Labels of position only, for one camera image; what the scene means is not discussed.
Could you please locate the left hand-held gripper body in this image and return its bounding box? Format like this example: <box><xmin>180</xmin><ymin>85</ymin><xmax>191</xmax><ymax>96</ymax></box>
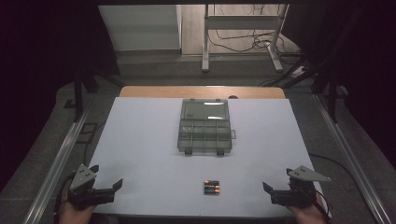
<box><xmin>67</xmin><ymin>163</ymin><xmax>116</xmax><ymax>210</ymax></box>

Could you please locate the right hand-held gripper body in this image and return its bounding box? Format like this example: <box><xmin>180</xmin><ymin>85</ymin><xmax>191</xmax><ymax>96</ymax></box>
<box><xmin>270</xmin><ymin>165</ymin><xmax>332</xmax><ymax>208</ymax></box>

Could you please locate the clear grey compartment storage box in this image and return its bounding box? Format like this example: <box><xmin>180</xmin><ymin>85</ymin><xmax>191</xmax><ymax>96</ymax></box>
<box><xmin>177</xmin><ymin>98</ymin><xmax>237</xmax><ymax>156</ymax></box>

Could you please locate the person's right hand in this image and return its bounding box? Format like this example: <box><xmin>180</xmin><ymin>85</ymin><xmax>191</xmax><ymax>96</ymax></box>
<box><xmin>287</xmin><ymin>199</ymin><xmax>328</xmax><ymax>224</ymax></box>

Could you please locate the person's left hand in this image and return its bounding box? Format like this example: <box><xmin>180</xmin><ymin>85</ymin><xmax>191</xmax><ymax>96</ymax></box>
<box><xmin>58</xmin><ymin>202</ymin><xmax>94</xmax><ymax>224</ymax></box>

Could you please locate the white table board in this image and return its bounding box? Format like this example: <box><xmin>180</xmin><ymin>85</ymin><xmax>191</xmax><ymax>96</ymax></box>
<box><xmin>90</xmin><ymin>96</ymin><xmax>332</xmax><ymax>218</ymax></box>

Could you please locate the black metal stand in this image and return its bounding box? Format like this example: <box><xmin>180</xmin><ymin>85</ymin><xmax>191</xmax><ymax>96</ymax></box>
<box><xmin>279</xmin><ymin>55</ymin><xmax>342</xmax><ymax>124</ymax></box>
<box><xmin>72</xmin><ymin>60</ymin><xmax>124</xmax><ymax>123</ymax></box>

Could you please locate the white power strip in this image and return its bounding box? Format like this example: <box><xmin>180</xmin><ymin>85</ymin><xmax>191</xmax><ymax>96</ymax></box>
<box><xmin>290</xmin><ymin>65</ymin><xmax>308</xmax><ymax>78</ymax></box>

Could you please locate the wooden table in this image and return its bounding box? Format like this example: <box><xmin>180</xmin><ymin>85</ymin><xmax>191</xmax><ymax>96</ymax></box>
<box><xmin>120</xmin><ymin>85</ymin><xmax>287</xmax><ymax>100</ymax></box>

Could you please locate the left hand-held gripper cable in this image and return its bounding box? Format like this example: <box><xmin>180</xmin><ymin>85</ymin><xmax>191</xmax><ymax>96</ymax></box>
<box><xmin>53</xmin><ymin>173</ymin><xmax>77</xmax><ymax>224</ymax></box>

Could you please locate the hand-held gripper cable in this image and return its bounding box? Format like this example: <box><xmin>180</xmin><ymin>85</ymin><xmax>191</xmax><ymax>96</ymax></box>
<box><xmin>313</xmin><ymin>189</ymin><xmax>333</xmax><ymax>224</ymax></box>
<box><xmin>53</xmin><ymin>173</ymin><xmax>77</xmax><ymax>224</ymax></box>

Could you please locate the right hand-held gripper cable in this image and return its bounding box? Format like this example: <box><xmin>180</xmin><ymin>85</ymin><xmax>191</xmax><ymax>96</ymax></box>
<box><xmin>313</xmin><ymin>189</ymin><xmax>333</xmax><ymax>224</ymax></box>

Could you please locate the aluminium rail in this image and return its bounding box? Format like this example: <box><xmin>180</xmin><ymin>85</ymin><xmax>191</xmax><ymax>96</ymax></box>
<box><xmin>313</xmin><ymin>92</ymin><xmax>390</xmax><ymax>224</ymax></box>
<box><xmin>22</xmin><ymin>106</ymin><xmax>92</xmax><ymax>224</ymax></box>

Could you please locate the black square floor frame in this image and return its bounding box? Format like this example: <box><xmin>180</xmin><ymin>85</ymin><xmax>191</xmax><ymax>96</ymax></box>
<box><xmin>76</xmin><ymin>122</ymin><xmax>99</xmax><ymax>145</ymax></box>

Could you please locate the black floor cable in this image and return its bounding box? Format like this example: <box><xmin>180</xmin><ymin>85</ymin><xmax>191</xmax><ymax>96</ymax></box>
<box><xmin>308</xmin><ymin>153</ymin><xmax>358</xmax><ymax>183</ymax></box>

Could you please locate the tangle of black floor cables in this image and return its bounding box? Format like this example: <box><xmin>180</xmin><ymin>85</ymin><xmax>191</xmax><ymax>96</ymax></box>
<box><xmin>207</xmin><ymin>28</ymin><xmax>286</xmax><ymax>54</ymax></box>

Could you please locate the white wall panel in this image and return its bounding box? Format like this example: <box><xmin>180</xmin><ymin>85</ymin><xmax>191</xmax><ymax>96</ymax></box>
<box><xmin>98</xmin><ymin>4</ymin><xmax>182</xmax><ymax>52</ymax></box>

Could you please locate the white metal desk frame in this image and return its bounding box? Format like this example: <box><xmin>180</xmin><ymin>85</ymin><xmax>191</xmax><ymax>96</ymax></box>
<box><xmin>201</xmin><ymin>3</ymin><xmax>290</xmax><ymax>74</ymax></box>

